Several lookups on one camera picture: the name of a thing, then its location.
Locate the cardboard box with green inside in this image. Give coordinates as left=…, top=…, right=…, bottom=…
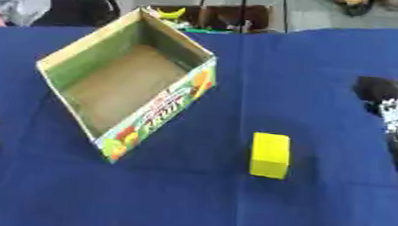
left=28, top=1, right=224, bottom=171

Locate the yellow rectangular block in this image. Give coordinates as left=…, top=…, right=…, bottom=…
left=247, top=131, right=295, bottom=182

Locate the yellow and black bag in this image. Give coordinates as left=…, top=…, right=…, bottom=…
left=316, top=0, right=377, bottom=18

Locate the black chair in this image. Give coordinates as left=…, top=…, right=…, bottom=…
left=31, top=0, right=123, bottom=33

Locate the black tripod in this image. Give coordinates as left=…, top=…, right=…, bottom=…
left=196, top=0, right=293, bottom=37

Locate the brown open storage crate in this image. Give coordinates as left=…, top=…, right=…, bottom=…
left=145, top=0, right=276, bottom=38

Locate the yellow toy banana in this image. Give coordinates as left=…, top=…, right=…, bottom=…
left=155, top=5, right=189, bottom=21

